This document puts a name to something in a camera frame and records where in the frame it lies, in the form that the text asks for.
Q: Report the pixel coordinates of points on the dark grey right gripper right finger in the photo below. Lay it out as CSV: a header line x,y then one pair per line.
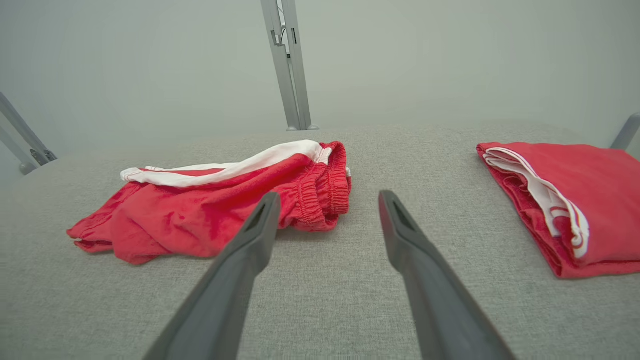
x,y
440,305

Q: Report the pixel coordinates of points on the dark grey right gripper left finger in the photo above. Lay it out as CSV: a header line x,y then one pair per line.
x,y
225,295

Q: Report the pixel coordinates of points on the red shorts with white stripe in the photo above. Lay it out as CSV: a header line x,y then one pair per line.
x,y
175,220

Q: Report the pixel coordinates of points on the red jersey with white sleeves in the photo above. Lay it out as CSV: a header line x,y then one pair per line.
x,y
600,200

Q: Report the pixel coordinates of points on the grey fabric sofa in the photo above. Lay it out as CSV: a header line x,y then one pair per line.
x,y
325,310

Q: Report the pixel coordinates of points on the grey metal frame post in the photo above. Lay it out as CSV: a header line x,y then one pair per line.
x,y
25,137
625,132
292,75

